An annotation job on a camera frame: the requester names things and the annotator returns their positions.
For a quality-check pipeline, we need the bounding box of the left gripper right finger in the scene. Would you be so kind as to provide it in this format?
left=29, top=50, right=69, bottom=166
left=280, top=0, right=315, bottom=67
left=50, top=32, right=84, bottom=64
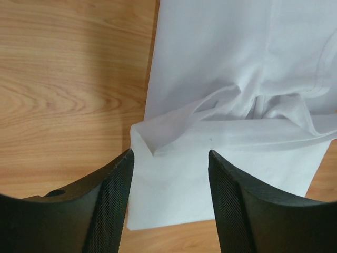
left=208, top=150, right=336, bottom=253

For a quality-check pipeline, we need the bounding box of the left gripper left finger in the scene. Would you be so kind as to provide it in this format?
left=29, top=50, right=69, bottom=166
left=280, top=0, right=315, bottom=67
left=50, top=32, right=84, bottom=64
left=1, top=149, right=134, bottom=252

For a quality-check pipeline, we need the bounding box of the white t-shirt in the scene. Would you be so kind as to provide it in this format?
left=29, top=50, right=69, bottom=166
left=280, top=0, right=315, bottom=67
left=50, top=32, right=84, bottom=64
left=127, top=1, right=336, bottom=230

